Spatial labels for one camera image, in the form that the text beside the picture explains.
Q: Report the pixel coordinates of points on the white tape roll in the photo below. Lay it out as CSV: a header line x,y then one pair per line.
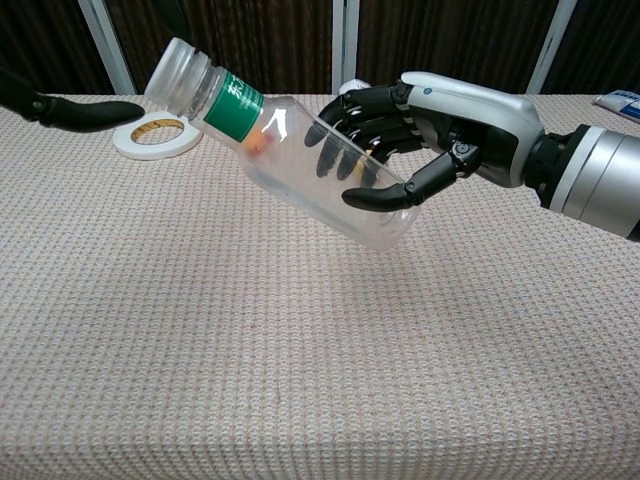
x,y
130,145

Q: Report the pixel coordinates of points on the translucent white bottle cap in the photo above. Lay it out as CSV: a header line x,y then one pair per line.
x,y
175,80

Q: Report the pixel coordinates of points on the beige woven tablecloth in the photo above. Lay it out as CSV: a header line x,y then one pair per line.
x,y
200,325

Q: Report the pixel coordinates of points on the white bottle with yellow cap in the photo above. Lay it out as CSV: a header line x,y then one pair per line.
x,y
352,86

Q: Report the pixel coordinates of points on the transparent bottle with green label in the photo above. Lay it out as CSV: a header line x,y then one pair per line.
x,y
290,165

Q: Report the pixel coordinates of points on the dark brown screen panel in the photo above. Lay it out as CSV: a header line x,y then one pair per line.
x,y
450,35
600,40
260,40
40,40

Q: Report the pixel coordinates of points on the blue and white toothpaste tube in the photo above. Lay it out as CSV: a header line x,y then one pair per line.
x,y
622,102

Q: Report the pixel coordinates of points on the white screen frame post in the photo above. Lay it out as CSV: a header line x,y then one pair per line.
x,y
552,45
107,45
345,40

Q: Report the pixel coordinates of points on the yellow rubber chicken toy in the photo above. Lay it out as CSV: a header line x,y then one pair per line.
x,y
257,142

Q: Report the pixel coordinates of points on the right silver and black robot hand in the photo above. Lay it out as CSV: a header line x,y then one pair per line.
x,y
490,125

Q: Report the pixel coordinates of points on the left silver and black robot hand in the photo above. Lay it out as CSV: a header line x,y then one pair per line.
x,y
85,115

